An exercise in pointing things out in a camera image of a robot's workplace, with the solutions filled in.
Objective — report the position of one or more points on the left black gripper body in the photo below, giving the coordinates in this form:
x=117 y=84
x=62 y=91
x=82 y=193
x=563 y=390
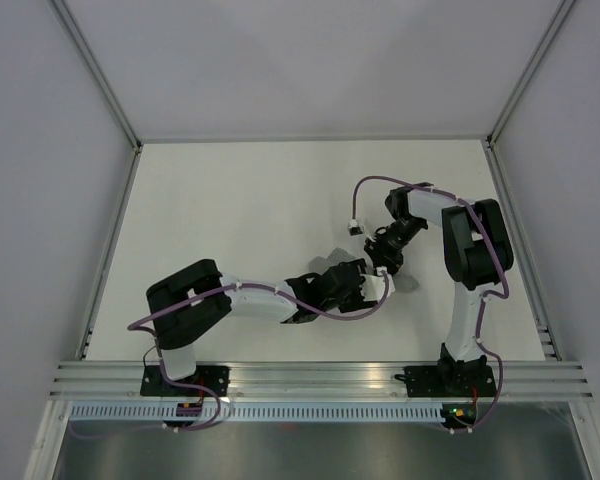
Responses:
x=351 y=302

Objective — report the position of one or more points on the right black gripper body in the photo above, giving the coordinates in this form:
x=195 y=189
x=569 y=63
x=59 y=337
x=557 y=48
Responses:
x=388 y=248

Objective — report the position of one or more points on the grey cloth napkin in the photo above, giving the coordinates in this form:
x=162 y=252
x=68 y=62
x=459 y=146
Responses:
x=404 y=283

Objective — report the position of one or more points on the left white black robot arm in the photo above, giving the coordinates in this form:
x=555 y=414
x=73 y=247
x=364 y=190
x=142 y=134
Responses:
x=199 y=296

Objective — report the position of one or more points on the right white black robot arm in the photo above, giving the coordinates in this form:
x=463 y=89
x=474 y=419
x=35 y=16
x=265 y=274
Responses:
x=476 y=252

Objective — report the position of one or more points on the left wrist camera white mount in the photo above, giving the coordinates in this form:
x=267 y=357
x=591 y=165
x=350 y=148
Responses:
x=377 y=287

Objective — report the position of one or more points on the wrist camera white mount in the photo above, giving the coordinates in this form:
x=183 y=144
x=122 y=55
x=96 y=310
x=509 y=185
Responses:
x=356 y=228
x=377 y=287

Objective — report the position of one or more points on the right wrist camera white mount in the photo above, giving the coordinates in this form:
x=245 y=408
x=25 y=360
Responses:
x=356 y=228

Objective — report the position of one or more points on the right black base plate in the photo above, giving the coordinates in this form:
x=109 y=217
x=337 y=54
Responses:
x=433 y=382

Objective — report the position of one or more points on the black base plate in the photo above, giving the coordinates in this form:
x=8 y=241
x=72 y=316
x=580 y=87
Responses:
x=213 y=378
x=433 y=382

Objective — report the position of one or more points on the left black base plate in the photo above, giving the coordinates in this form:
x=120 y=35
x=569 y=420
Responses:
x=213 y=378

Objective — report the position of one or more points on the aluminium mounting rail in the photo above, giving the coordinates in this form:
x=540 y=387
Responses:
x=520 y=381

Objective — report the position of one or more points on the white slotted cable duct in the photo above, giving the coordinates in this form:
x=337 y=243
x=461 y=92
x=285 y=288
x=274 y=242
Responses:
x=258 y=411

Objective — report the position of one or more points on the right aluminium frame post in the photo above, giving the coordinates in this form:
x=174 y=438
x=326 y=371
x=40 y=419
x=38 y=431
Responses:
x=532 y=66

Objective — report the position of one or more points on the aluminium frame post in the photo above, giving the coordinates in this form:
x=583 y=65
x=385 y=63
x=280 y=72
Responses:
x=532 y=66
x=80 y=43

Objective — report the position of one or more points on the left aluminium frame post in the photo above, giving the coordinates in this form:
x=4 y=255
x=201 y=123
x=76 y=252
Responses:
x=80 y=43

